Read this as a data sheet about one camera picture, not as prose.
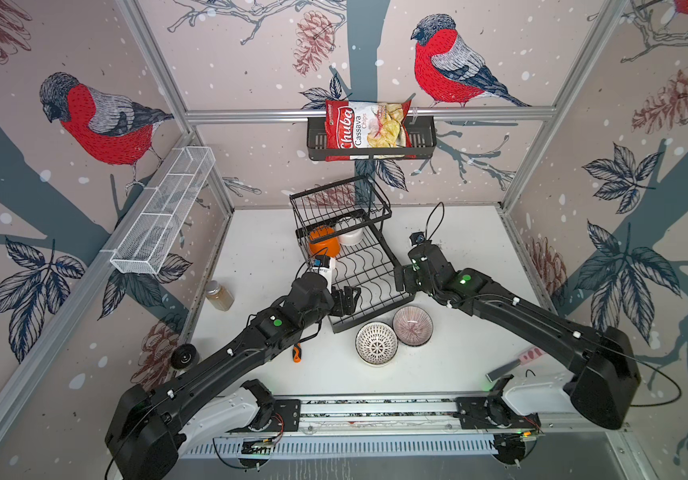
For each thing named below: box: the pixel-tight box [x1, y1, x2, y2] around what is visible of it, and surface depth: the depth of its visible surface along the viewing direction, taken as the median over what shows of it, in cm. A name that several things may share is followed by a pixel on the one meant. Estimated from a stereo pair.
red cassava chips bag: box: [325, 99, 417, 162], surface depth 89 cm
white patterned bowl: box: [355, 321, 399, 367], surface depth 81 cm
